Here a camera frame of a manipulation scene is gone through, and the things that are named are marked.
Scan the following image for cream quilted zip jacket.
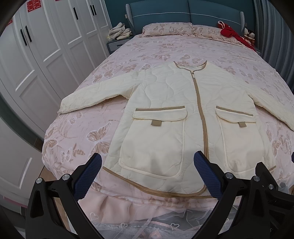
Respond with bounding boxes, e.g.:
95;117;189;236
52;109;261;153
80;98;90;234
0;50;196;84
59;62;293;197

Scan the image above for pink butterfly bedspread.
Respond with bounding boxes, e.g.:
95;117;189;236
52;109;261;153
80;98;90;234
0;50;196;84
42;35;293;224

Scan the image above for grey curtain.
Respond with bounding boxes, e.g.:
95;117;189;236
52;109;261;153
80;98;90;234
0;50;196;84
254;1;293;91

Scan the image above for small plush toys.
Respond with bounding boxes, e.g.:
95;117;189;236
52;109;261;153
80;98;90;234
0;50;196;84
244;27;255;45

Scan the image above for red fabric item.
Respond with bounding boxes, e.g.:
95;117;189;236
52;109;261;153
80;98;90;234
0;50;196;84
217;21;255;51

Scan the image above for right pink floral pillow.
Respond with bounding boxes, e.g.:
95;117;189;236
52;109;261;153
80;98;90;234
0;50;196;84
193;25;243;45

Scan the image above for pink floral pillow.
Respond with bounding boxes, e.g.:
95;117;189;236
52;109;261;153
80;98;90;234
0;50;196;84
142;22;193;37
193;25;243;45

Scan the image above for white panelled wardrobe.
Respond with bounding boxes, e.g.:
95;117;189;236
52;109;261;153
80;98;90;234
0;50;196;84
0;0;113;207

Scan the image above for teal upholstered headboard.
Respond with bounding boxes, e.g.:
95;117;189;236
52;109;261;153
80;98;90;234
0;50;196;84
126;1;245;35

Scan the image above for grey bedside table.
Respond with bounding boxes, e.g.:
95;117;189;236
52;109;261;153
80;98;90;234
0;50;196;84
107;36;133;54

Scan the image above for left pink floral pillow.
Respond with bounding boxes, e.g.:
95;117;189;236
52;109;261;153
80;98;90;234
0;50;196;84
142;22;193;37

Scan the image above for pile of beige cloths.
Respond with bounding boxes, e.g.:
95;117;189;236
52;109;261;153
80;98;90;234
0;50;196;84
107;22;132;41

